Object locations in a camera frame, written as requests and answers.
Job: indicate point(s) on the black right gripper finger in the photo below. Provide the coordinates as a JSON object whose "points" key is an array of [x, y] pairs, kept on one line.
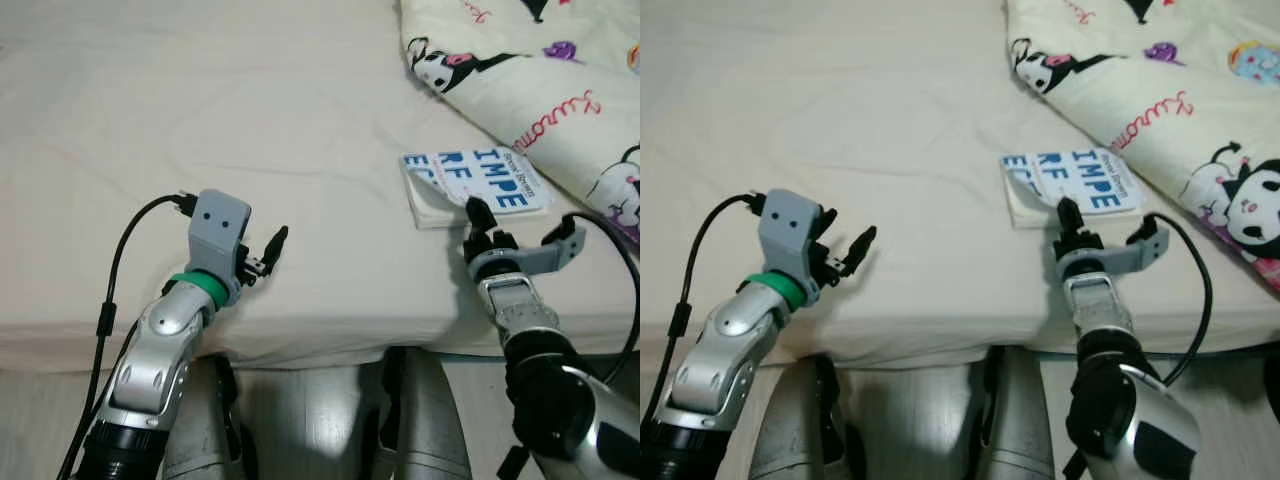
{"points": [[1069, 215], [480, 215]]}

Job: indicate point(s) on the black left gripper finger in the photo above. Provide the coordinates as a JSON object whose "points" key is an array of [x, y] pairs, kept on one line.
{"points": [[277, 245], [860, 248], [827, 222]]}

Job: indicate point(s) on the blue and white book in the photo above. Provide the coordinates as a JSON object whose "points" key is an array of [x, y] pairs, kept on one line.
{"points": [[1080, 175], [480, 175]]}

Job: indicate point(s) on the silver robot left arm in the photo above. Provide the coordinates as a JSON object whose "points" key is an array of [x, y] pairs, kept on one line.
{"points": [[160, 350], [725, 360]]}

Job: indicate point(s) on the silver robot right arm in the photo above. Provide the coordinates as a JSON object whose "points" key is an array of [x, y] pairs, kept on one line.
{"points": [[1130, 420], [560, 400]]}

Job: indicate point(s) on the mattress with cream sheet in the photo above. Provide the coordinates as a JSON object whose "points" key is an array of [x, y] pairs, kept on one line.
{"points": [[200, 100], [850, 100]]}

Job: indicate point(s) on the cream cartoon print blanket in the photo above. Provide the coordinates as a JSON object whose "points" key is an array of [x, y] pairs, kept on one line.
{"points": [[540, 90], [1180, 90]]}

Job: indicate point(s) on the silver robot left leg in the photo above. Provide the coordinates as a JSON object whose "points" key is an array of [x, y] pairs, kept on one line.
{"points": [[800, 430], [205, 430]]}

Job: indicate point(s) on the silver robot leg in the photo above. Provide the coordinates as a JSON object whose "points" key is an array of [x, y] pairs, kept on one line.
{"points": [[205, 430], [430, 430], [800, 430], [1020, 430]]}

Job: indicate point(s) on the silver robot right leg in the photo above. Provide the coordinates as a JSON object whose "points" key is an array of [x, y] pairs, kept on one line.
{"points": [[430, 430], [1020, 430]]}

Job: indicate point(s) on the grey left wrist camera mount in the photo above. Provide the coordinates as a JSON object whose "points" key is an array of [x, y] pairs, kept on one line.
{"points": [[785, 225], [220, 225]]}

